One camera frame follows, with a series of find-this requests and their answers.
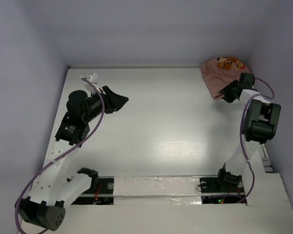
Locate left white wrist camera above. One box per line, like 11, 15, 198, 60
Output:
85, 72, 100, 90

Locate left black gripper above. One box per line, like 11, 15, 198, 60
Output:
83, 86, 128, 123

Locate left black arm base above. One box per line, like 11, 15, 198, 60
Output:
72, 177, 114, 205

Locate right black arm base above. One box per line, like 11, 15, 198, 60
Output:
196, 177, 247, 204

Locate pink pixel-print t-shirt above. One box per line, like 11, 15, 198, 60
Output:
200, 56, 251, 99

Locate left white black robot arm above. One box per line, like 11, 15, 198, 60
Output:
15, 86, 129, 232

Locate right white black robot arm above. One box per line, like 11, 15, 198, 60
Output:
215, 73, 281, 191

